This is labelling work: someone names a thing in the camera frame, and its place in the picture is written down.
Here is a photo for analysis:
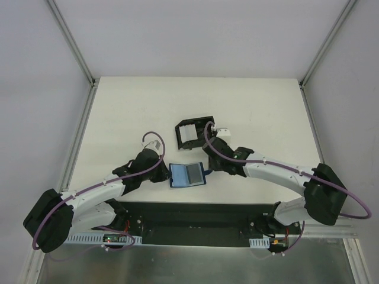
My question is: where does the blue leather card holder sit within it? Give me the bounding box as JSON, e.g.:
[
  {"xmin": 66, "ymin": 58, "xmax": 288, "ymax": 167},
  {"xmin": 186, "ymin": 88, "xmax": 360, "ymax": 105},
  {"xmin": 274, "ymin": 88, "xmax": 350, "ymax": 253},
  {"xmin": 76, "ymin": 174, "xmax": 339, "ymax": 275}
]
[{"xmin": 169, "ymin": 162, "xmax": 213, "ymax": 188}]

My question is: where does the black plastic card tray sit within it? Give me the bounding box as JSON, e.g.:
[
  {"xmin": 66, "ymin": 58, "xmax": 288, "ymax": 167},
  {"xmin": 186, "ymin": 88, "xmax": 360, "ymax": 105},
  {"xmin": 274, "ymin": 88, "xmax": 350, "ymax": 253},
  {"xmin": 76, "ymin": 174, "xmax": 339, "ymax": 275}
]
[{"xmin": 175, "ymin": 116, "xmax": 214, "ymax": 150}]

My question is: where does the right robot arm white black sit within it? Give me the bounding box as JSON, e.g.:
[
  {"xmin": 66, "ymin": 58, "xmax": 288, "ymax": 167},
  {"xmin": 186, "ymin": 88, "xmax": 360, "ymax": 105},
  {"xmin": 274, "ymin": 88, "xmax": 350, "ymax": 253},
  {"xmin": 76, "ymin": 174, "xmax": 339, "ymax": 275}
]
[{"xmin": 202, "ymin": 137, "xmax": 347, "ymax": 234}]

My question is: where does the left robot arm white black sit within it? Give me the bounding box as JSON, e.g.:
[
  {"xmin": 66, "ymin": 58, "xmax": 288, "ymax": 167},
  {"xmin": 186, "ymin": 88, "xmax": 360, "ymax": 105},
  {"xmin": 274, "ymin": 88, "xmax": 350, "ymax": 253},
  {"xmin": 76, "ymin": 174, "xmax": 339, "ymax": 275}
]
[{"xmin": 23, "ymin": 148, "xmax": 170, "ymax": 253}]

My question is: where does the white cards stack in tray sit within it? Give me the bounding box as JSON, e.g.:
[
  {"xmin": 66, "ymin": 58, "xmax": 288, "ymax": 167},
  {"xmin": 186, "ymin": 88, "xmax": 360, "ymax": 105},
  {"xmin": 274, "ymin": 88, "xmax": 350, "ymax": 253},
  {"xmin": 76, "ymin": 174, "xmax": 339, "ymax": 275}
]
[{"xmin": 179, "ymin": 124, "xmax": 198, "ymax": 143}]

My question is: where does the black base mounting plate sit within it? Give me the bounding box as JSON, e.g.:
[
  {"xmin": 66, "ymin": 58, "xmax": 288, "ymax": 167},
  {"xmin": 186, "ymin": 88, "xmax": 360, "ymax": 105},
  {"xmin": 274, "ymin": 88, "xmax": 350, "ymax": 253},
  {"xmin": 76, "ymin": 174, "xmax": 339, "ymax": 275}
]
[{"xmin": 108, "ymin": 201, "xmax": 300, "ymax": 247}]

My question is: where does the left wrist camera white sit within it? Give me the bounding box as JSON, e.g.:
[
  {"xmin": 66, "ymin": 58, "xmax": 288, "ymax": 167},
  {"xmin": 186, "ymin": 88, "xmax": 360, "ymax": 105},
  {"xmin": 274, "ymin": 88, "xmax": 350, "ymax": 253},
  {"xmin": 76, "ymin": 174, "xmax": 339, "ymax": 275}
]
[{"xmin": 142, "ymin": 140, "xmax": 162, "ymax": 153}]

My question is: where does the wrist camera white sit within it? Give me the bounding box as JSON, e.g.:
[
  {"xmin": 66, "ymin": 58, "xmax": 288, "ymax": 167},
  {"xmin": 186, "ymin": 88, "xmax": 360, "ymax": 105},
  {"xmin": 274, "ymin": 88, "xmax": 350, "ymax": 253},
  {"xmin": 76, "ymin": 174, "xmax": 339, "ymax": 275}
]
[
  {"xmin": 211, "ymin": 126, "xmax": 231, "ymax": 146},
  {"xmin": 142, "ymin": 140, "xmax": 162, "ymax": 153}
]

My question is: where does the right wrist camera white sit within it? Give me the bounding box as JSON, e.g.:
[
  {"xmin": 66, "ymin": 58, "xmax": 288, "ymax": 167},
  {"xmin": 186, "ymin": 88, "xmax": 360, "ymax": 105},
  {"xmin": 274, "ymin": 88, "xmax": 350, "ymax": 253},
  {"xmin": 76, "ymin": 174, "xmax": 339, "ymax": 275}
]
[{"xmin": 211, "ymin": 126, "xmax": 231, "ymax": 146}]

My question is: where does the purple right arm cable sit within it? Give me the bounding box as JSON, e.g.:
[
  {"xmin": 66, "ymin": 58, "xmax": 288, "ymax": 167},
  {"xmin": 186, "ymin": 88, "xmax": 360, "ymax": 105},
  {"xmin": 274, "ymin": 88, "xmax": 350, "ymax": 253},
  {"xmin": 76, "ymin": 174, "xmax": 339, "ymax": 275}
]
[{"xmin": 204, "ymin": 121, "xmax": 372, "ymax": 261}]

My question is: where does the left white cable duct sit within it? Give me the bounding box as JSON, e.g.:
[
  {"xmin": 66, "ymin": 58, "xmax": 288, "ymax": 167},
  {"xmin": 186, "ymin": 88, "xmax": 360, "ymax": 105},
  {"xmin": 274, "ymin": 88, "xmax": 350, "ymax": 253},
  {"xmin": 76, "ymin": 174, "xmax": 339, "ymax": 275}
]
[{"xmin": 64, "ymin": 233, "xmax": 142, "ymax": 246}]

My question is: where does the white cable duct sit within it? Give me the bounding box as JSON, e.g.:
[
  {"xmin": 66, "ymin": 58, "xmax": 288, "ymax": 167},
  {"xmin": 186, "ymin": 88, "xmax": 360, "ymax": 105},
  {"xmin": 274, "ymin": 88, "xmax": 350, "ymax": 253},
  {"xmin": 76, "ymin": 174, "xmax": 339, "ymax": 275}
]
[
  {"xmin": 249, "ymin": 238, "xmax": 270, "ymax": 249},
  {"xmin": 64, "ymin": 233, "xmax": 142, "ymax": 246}
]

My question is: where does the right white cable duct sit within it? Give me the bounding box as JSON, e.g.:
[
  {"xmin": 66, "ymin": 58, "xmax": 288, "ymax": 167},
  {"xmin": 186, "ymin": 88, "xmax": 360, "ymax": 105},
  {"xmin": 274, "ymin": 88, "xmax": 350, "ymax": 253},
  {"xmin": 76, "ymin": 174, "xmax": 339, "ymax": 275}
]
[{"xmin": 249, "ymin": 238, "xmax": 270, "ymax": 249}]

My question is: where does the left aluminium frame post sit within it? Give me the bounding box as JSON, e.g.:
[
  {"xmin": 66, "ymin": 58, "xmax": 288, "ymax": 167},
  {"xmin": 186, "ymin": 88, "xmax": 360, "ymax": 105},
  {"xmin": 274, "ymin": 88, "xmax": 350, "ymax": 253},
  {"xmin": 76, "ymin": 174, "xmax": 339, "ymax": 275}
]
[{"xmin": 45, "ymin": 0, "xmax": 97, "ymax": 87}]

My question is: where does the aluminium frame post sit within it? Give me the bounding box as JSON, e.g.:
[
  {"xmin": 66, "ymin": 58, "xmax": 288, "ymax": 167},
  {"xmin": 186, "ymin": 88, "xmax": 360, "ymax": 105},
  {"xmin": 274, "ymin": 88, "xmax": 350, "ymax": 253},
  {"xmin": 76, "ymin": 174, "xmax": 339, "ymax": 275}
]
[
  {"xmin": 45, "ymin": 0, "xmax": 97, "ymax": 87},
  {"xmin": 299, "ymin": 0, "xmax": 359, "ymax": 89}
]

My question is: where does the right aluminium frame post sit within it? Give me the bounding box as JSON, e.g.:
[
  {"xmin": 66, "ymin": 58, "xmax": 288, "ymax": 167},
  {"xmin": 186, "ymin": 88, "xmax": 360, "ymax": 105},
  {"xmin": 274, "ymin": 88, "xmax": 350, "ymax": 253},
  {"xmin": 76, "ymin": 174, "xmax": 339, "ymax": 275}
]
[{"xmin": 299, "ymin": 0, "xmax": 359, "ymax": 89}]

